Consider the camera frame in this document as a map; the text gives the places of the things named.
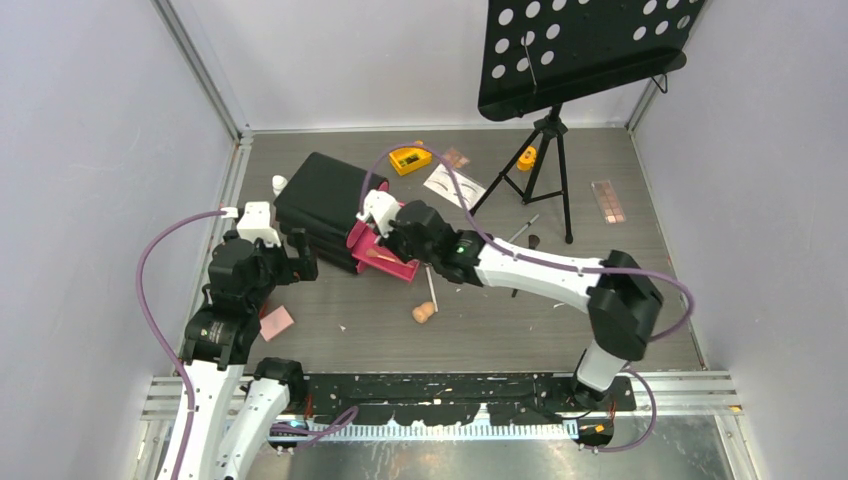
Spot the orange handled brush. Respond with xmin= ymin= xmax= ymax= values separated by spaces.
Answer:
xmin=366 ymin=249 xmax=395 ymax=262

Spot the white makeup pencil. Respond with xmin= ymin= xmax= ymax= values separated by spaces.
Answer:
xmin=425 ymin=265 xmax=439 ymax=313

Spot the black drawer organizer cabinet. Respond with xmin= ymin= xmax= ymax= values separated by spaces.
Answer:
xmin=274 ymin=152 xmax=367 ymax=274

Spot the white bottle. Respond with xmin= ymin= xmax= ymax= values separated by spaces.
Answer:
xmin=272 ymin=175 xmax=288 ymax=197

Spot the black makeup brush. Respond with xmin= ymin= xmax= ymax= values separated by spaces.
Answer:
xmin=511 ymin=234 xmax=540 ymax=298

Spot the long eyeshadow palette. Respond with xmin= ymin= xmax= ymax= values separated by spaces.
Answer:
xmin=591 ymin=180 xmax=626 ymax=225

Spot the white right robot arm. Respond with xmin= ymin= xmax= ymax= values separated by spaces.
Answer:
xmin=358 ymin=191 xmax=664 ymax=411

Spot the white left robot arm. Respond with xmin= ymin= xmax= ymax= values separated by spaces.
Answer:
xmin=158 ymin=229 xmax=318 ymax=479

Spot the false eyelash card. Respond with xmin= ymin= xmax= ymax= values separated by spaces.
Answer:
xmin=423 ymin=164 xmax=486 ymax=210

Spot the pink sponge block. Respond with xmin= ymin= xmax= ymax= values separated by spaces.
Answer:
xmin=260 ymin=306 xmax=295 ymax=342

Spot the yellow toy block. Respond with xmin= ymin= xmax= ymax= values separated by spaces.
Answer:
xmin=388 ymin=140 xmax=432 ymax=176

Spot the orange beauty blender sponge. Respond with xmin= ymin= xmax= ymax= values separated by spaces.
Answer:
xmin=411 ymin=301 xmax=437 ymax=324

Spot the small eyeshadow palette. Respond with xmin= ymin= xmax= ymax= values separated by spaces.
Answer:
xmin=443 ymin=147 xmax=470 ymax=169

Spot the yellow toy object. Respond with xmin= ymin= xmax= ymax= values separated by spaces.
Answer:
xmin=516 ymin=146 xmax=537 ymax=172

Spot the black tripod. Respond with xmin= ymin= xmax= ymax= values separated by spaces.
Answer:
xmin=470 ymin=103 xmax=574 ymax=245

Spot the black perforated music stand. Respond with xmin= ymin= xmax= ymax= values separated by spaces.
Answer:
xmin=477 ymin=0 xmax=705 ymax=122

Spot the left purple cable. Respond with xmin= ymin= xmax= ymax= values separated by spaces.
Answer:
xmin=136 ymin=209 xmax=359 ymax=480

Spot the purple cable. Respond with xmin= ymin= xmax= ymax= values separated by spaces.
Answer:
xmin=136 ymin=209 xmax=359 ymax=480
xmin=357 ymin=142 xmax=696 ymax=455

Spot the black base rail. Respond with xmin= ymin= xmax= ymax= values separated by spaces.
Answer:
xmin=284 ymin=372 xmax=636 ymax=426

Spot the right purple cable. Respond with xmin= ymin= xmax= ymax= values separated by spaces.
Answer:
xmin=357 ymin=142 xmax=696 ymax=455

